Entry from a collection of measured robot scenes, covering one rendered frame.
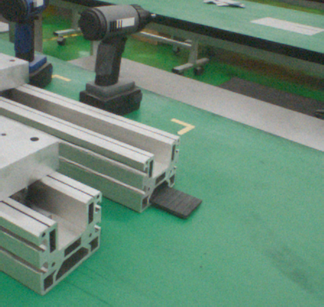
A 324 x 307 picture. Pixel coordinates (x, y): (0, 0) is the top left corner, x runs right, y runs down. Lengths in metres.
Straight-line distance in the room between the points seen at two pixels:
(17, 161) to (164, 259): 0.21
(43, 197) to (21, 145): 0.07
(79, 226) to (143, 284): 0.10
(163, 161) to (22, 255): 0.26
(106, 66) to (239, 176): 0.33
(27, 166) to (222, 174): 0.35
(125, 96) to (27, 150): 0.42
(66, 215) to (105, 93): 0.39
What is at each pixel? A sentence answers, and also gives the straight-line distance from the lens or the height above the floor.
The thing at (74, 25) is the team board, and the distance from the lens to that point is 4.52.
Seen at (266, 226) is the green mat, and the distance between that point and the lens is 0.64.
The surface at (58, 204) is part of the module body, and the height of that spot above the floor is 0.84.
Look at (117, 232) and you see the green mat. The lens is 0.58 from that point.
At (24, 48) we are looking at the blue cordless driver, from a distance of 0.99.
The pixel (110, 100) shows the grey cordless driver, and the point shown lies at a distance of 0.86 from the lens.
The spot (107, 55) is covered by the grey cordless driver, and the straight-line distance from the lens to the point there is 0.86.
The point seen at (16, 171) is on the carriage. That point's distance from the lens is 0.50.
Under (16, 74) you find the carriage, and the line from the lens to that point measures 0.81.
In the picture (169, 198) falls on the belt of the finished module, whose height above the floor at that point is 0.79.
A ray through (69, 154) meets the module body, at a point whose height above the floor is 0.83.
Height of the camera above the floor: 1.15
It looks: 27 degrees down
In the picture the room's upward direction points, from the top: 6 degrees clockwise
